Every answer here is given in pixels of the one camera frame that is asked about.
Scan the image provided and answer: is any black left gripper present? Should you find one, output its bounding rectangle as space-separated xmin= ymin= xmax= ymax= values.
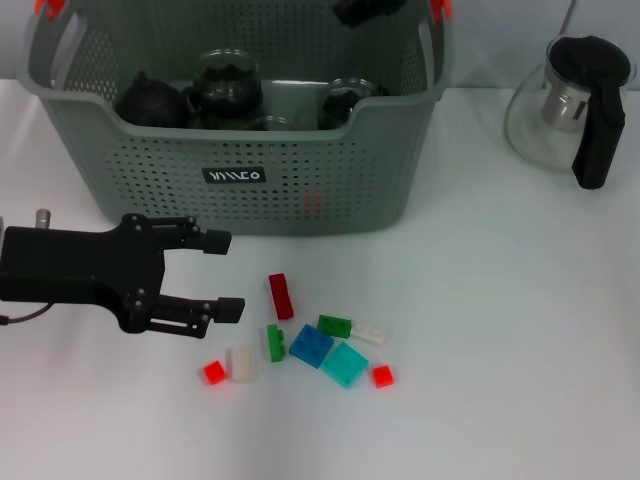
xmin=0 ymin=213 xmax=246 ymax=339

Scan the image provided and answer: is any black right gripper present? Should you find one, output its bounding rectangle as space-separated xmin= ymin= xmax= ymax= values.
xmin=333 ymin=0 xmax=406 ymax=29

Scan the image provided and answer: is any red sloped toy brick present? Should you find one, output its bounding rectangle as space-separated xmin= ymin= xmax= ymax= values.
xmin=303 ymin=188 xmax=322 ymax=222

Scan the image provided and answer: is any glass jar dark lid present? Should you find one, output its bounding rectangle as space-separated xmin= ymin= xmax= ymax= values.
xmin=192 ymin=48 xmax=262 ymax=101

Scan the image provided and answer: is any teal square toy brick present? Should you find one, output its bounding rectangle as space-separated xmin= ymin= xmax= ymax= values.
xmin=319 ymin=340 xmax=370 ymax=390

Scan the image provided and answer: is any small red toy brick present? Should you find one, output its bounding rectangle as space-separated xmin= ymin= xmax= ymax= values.
xmin=370 ymin=364 xmax=396 ymax=390
xmin=202 ymin=359 xmax=229 ymax=386

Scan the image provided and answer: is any grey-green perforated storage basket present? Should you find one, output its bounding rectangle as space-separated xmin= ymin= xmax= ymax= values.
xmin=17 ymin=0 xmax=454 ymax=236

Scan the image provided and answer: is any long dark red brick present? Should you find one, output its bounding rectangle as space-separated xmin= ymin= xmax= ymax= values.
xmin=268 ymin=272 xmax=295 ymax=320

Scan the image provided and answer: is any translucent white toy brick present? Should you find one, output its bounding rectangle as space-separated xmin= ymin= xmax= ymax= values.
xmin=225 ymin=344 xmax=259 ymax=384

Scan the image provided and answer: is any small green toy brick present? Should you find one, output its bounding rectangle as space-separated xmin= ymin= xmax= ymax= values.
xmin=264 ymin=323 xmax=291 ymax=364

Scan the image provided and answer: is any blue square toy brick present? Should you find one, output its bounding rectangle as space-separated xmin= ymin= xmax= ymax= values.
xmin=288 ymin=323 xmax=335 ymax=370

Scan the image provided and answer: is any small black clay teapot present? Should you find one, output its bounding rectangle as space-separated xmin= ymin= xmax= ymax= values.
xmin=113 ymin=70 xmax=192 ymax=129

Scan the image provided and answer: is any left wrist connector cable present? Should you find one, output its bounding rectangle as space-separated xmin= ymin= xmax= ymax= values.
xmin=0 ymin=208 xmax=52 ymax=326

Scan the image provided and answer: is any glass teapot black handle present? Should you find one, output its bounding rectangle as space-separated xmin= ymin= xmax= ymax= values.
xmin=503 ymin=33 xmax=637 ymax=190

